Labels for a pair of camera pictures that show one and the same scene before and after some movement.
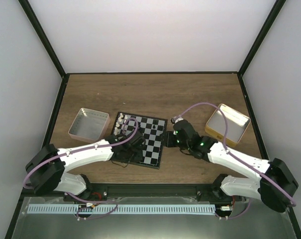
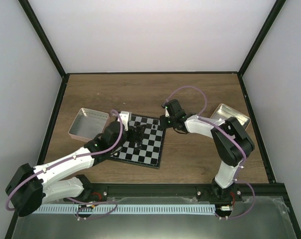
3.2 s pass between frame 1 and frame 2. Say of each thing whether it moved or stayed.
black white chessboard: stayed
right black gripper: moved
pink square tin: stayed
